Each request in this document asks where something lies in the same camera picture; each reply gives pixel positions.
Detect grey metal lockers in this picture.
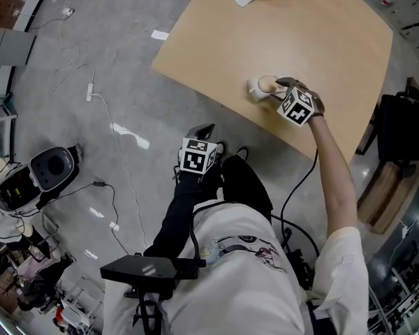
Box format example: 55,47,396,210
387,0,419,61

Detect person's left forearm black sleeve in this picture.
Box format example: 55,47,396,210
143,167,221,261

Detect black chest-mounted device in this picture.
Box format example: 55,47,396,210
100,254,207,300

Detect black cable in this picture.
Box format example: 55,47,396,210
280,147,321,260

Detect white cable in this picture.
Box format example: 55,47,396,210
92,92,148,249

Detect black office chair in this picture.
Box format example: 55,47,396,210
355,85,419,165

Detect person's white shirt torso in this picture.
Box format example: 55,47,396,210
101,202,371,335

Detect white and grey headset device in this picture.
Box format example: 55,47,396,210
0,145,80,216

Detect person's right forearm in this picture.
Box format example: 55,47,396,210
306,114,358,239

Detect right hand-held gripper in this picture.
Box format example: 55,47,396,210
270,77,325,128

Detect grey panel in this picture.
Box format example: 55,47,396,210
0,25,38,68

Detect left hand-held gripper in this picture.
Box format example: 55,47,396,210
179,124,220,174

